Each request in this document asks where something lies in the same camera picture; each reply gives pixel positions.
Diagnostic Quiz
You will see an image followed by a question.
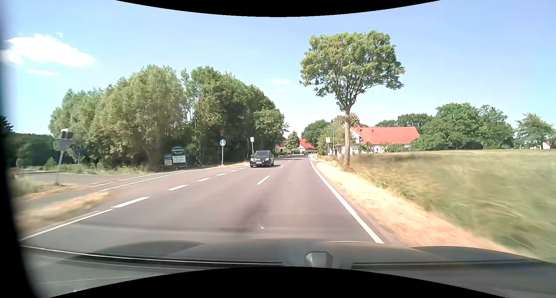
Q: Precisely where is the green and white billboard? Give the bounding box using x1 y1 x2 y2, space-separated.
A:
171 145 187 167

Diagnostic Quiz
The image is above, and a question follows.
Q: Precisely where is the grass field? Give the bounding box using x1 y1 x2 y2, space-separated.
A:
347 149 556 264

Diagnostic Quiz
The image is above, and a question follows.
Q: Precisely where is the dry grass verge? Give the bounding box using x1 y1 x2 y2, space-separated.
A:
309 155 522 255

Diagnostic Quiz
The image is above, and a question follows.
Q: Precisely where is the dark oncoming car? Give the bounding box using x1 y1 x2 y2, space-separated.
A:
250 150 275 168

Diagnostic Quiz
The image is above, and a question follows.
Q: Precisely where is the dark wood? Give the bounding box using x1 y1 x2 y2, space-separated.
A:
0 116 59 168

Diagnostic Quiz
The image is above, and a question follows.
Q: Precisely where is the row of trees behind field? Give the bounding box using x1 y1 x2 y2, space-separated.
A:
376 103 556 151

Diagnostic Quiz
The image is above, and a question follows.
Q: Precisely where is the building with red roof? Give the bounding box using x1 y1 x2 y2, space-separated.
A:
278 138 317 153

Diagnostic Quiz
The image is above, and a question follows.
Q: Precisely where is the tall roadside tree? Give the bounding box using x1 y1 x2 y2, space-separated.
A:
299 30 406 168

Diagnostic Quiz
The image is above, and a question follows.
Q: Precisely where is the grey asphalt road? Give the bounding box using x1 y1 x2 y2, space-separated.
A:
17 154 385 253

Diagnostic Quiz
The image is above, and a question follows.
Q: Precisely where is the dry grass traffic island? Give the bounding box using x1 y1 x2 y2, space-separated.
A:
15 190 111 235

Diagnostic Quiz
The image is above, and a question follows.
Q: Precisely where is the white house with red roof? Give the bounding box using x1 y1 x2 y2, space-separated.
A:
335 125 421 156

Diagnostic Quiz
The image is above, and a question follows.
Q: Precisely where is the road sign seen from behind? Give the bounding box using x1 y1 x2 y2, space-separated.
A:
53 129 74 186

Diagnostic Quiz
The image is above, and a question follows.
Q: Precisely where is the group of large green trees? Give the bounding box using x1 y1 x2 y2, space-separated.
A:
48 65 289 168

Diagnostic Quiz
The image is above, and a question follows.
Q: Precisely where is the car's own bonnet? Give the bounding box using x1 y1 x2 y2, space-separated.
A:
19 239 556 298

